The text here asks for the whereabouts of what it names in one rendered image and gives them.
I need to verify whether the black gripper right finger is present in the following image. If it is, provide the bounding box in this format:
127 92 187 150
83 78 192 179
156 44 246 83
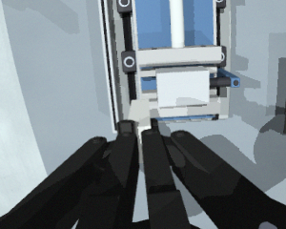
138 99 286 229

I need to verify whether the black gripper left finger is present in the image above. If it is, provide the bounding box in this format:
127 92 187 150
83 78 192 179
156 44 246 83
0 99 142 229

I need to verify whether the white rectangular block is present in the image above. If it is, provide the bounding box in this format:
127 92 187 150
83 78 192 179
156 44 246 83
155 66 210 107

